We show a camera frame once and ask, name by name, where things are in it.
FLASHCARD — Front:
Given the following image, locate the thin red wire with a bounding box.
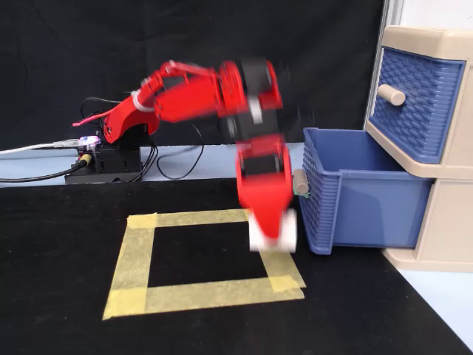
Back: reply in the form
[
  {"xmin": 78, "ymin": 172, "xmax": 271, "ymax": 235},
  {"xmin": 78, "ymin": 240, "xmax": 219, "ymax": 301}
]
[{"xmin": 71, "ymin": 109, "xmax": 114, "ymax": 128}]

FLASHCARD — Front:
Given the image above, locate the black power cable with ferrite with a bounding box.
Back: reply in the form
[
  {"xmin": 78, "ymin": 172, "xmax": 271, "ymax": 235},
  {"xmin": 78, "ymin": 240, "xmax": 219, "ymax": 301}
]
[{"xmin": 0, "ymin": 154, "xmax": 94, "ymax": 183}]

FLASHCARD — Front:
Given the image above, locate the blue plastic drawer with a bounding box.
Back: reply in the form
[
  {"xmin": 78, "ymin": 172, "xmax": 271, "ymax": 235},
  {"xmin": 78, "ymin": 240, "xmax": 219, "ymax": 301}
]
[{"xmin": 293, "ymin": 126, "xmax": 434, "ymax": 257}]

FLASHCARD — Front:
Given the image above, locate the blue woven drawer plain handle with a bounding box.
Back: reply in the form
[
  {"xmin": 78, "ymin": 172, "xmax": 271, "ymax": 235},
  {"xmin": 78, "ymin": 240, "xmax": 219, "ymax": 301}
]
[{"xmin": 367, "ymin": 47, "xmax": 466, "ymax": 165}]

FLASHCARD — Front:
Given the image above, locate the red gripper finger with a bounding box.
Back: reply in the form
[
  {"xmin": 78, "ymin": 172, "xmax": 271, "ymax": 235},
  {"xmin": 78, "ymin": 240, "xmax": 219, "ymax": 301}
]
[{"xmin": 237, "ymin": 183, "xmax": 299, "ymax": 242}]

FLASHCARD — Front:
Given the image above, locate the beige plastic drawer cabinet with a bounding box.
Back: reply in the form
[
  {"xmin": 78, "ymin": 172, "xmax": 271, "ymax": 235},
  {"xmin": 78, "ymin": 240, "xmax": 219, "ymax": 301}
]
[{"xmin": 363, "ymin": 24, "xmax": 473, "ymax": 274}]

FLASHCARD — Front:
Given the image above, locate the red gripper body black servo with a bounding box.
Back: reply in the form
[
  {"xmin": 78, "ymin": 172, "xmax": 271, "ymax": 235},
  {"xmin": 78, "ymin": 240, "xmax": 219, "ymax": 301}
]
[{"xmin": 235, "ymin": 132, "xmax": 295, "ymax": 194}]

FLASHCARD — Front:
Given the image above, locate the black rectangular mat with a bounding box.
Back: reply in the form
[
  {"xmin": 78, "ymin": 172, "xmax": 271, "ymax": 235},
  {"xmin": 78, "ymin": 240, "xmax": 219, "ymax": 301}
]
[{"xmin": 0, "ymin": 177, "xmax": 473, "ymax": 355}]

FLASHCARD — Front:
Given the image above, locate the yellow masking tape strip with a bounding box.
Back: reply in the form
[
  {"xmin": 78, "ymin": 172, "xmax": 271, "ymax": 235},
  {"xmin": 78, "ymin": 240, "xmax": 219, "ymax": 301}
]
[
  {"xmin": 126, "ymin": 208, "xmax": 253, "ymax": 229},
  {"xmin": 109, "ymin": 213, "xmax": 159, "ymax": 293},
  {"xmin": 102, "ymin": 275, "xmax": 306, "ymax": 321},
  {"xmin": 257, "ymin": 250, "xmax": 307, "ymax": 293}
]

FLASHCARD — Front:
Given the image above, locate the green tape on handle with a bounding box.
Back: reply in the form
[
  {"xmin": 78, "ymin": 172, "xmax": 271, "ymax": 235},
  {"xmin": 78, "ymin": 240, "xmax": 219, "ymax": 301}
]
[{"xmin": 293, "ymin": 180, "xmax": 312, "ymax": 200}]

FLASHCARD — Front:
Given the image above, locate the silver braided USB cable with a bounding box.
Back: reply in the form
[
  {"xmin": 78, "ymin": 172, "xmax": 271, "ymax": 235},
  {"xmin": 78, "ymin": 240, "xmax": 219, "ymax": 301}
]
[{"xmin": 0, "ymin": 138, "xmax": 81, "ymax": 157}]

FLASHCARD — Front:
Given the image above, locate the black backdrop cloth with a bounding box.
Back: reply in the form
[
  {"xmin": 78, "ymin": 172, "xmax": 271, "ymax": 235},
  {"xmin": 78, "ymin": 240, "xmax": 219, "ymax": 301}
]
[{"xmin": 0, "ymin": 0, "xmax": 387, "ymax": 152}]

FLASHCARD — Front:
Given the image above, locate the black robot base with cables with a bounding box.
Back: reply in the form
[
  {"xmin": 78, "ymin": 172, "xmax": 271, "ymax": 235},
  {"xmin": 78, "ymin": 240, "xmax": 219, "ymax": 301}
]
[{"xmin": 80, "ymin": 95, "xmax": 206, "ymax": 183}]

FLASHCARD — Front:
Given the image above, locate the controller board with pink light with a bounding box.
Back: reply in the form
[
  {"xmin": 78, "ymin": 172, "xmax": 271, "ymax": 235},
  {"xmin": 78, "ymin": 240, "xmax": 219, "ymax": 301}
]
[{"xmin": 75, "ymin": 134, "xmax": 103, "ymax": 153}]

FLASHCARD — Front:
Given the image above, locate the white lego brick cube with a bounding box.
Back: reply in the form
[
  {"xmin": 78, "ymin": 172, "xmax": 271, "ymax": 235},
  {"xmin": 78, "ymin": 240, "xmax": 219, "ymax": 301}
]
[{"xmin": 248, "ymin": 208, "xmax": 299, "ymax": 254}]

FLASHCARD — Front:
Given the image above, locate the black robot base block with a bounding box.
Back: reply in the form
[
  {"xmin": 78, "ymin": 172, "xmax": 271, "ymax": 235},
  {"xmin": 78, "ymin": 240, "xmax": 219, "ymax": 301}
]
[{"xmin": 64, "ymin": 142, "xmax": 143, "ymax": 186}]

